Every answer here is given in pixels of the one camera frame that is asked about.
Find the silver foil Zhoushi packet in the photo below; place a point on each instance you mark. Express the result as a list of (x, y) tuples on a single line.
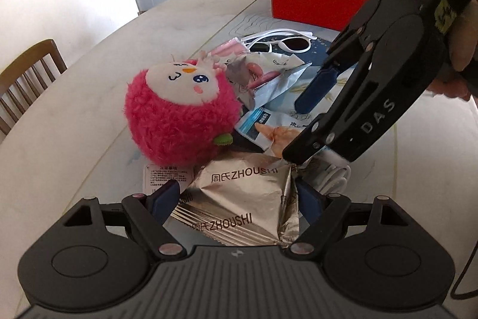
[(243, 199)]

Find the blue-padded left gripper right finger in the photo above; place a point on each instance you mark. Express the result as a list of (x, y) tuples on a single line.
[(325, 216)]

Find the brown wooden chair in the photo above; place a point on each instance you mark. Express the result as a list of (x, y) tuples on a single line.
[(26, 78)]

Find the pink face mask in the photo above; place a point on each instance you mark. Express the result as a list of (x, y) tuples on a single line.
[(228, 51)]

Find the person's hand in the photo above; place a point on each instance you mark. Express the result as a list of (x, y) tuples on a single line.
[(462, 47)]

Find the white frame sunglasses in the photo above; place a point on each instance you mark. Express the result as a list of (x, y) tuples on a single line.
[(288, 40)]

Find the blue white chicken-feet packet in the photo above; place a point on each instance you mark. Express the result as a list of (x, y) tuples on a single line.
[(281, 111)]

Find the white barcode tag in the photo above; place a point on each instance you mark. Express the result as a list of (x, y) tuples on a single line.
[(155, 176)]

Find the white grey snack pouch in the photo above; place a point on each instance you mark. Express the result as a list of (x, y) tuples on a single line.
[(258, 78)]

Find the pink plush owl toy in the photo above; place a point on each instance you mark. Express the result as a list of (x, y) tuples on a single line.
[(182, 113)]

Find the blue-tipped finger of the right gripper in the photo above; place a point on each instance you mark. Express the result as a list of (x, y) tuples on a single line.
[(325, 77)]

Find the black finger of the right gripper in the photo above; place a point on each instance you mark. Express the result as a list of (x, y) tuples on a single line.
[(356, 120)]

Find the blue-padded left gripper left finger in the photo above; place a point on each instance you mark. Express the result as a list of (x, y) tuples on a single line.
[(147, 215)]

